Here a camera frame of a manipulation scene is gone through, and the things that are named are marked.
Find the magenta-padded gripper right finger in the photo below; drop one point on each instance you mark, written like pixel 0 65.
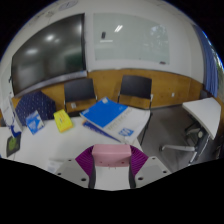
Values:
pixel 138 161

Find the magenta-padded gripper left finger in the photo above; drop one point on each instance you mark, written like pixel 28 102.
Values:
pixel 83 163

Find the pink charger block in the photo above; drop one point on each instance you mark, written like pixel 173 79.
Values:
pixel 111 155

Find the white power strip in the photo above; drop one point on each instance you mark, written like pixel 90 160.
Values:
pixel 55 165

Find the dark blue thin book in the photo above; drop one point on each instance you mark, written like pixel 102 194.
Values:
pixel 96 128

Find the yellow sticky note pad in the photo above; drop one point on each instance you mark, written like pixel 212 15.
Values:
pixel 63 120

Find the blue and white book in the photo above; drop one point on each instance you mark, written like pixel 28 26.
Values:
pixel 113 116

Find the blue tissue box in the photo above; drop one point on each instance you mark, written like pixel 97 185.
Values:
pixel 34 122

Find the black mouse pad green print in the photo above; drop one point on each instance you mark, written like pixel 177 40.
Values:
pixel 13 144

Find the black chair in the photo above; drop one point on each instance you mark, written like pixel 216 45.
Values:
pixel 136 86
pixel 79 90

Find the white side table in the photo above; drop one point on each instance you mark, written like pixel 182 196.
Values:
pixel 203 113

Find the blue curtain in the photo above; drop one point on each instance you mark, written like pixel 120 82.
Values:
pixel 208 63

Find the glass whiteboard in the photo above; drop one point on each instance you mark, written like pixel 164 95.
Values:
pixel 133 36

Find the dark whiteboard eraser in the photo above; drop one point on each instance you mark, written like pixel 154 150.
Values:
pixel 103 34

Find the round ceiling fixture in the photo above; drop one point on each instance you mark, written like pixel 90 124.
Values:
pixel 68 4

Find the large black wall display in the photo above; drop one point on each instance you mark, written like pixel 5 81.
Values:
pixel 46 53

